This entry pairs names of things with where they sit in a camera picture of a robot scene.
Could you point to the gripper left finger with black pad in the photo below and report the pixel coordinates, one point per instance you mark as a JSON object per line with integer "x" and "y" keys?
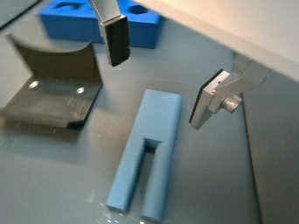
{"x": 113, "y": 30}

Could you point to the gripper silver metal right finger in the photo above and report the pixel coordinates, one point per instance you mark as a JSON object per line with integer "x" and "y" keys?
{"x": 219, "y": 92}

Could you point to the light blue square-circle object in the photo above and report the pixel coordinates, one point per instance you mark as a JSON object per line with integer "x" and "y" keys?
{"x": 153, "y": 131}

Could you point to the blue foam shape board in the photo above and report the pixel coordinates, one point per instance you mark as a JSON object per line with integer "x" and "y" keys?
{"x": 68, "y": 19}

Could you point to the black curved fixture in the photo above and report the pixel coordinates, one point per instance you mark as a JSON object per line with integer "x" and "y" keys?
{"x": 57, "y": 96}

